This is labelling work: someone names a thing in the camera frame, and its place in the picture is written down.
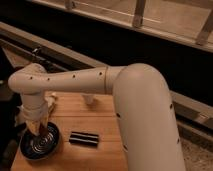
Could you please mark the black striped block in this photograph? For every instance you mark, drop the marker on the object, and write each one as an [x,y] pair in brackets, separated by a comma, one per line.
[83,138]

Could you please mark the dark ceramic bowl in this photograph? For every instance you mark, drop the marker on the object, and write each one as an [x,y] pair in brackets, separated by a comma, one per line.
[38,147]

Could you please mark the translucent plastic cup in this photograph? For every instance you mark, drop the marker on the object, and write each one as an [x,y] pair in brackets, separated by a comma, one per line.
[88,98]

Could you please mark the red chili pepper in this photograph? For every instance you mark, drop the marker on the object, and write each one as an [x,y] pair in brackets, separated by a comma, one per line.
[43,129]

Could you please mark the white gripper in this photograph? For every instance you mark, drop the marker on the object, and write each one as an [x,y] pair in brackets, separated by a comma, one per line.
[34,108]

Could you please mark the black equipment left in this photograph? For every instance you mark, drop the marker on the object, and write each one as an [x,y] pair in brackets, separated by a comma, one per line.
[9,104]

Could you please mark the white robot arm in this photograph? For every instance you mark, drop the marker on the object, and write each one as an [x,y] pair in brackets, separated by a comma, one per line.
[142,102]

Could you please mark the white plastic bottle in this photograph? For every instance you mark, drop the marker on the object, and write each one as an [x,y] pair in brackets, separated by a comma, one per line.
[51,102]

